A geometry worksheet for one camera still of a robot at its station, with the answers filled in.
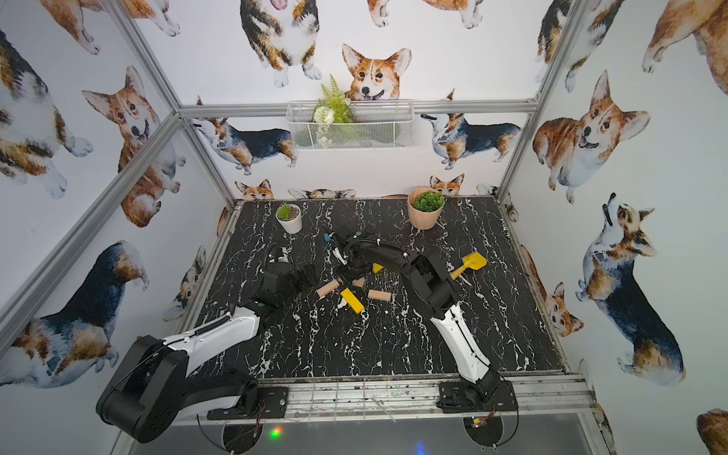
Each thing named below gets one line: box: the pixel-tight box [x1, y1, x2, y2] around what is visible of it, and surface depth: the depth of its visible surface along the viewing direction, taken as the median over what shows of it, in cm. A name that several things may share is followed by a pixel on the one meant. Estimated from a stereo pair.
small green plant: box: [276, 203, 294, 221], surface depth 108 cm
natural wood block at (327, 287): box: [315, 279, 340, 297], surface depth 97 cm
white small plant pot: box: [274, 202, 303, 235], surface depth 109 cm
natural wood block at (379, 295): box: [367, 289, 392, 302], surface depth 95 cm
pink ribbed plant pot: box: [407, 186, 446, 230], surface depth 109 cm
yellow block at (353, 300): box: [340, 287, 365, 315], surface depth 94 cm
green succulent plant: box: [412, 190, 445, 213], surface depth 106 cm
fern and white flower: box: [311, 73, 354, 147], surface depth 85 cm
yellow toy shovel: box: [449, 252, 488, 280], surface depth 102 cm
